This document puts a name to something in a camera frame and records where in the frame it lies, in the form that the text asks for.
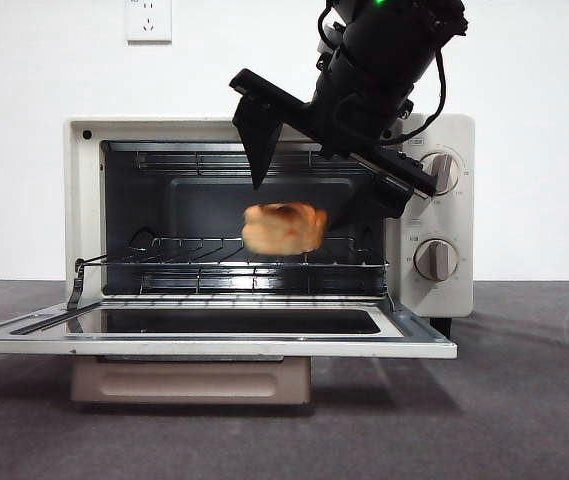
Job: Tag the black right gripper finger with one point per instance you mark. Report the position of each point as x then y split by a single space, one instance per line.
259 135
374 202

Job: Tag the large cream oven knob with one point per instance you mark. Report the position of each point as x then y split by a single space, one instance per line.
446 172

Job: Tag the white wall socket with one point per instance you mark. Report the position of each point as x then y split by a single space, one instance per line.
147 22

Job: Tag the small cream oven knob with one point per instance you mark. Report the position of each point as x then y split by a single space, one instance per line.
436 260

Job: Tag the black oven foot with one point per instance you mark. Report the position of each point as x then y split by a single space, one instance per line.
442 326

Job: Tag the golden brown bread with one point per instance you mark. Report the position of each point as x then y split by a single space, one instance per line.
284 227

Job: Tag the cream Toshiba toaster oven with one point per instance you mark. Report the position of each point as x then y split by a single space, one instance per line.
84 200

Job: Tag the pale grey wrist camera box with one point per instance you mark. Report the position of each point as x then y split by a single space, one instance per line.
328 44

